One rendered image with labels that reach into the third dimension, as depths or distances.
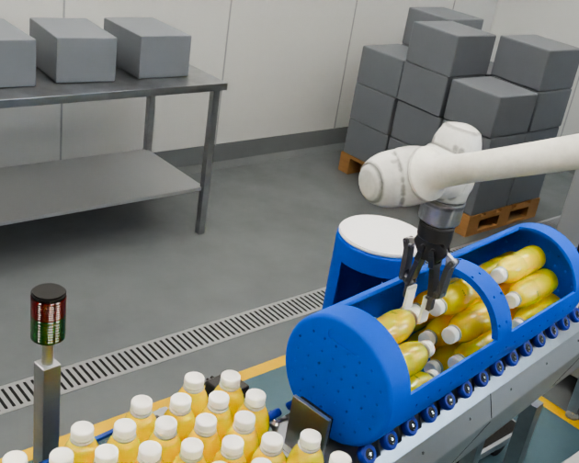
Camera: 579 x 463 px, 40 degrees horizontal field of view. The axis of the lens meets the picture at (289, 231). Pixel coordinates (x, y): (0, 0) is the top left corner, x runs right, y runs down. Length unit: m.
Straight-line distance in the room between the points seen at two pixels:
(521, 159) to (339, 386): 0.58
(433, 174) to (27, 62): 2.70
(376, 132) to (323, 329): 4.04
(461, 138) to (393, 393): 0.51
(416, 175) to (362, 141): 4.24
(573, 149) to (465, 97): 3.68
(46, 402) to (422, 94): 4.03
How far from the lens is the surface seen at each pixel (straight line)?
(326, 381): 1.66
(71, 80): 3.99
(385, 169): 1.44
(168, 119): 5.28
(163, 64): 4.20
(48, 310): 1.50
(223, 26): 5.32
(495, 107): 4.94
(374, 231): 2.45
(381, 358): 1.54
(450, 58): 5.12
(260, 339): 3.71
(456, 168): 1.42
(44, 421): 1.66
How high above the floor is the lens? 2.04
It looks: 25 degrees down
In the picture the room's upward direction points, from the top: 9 degrees clockwise
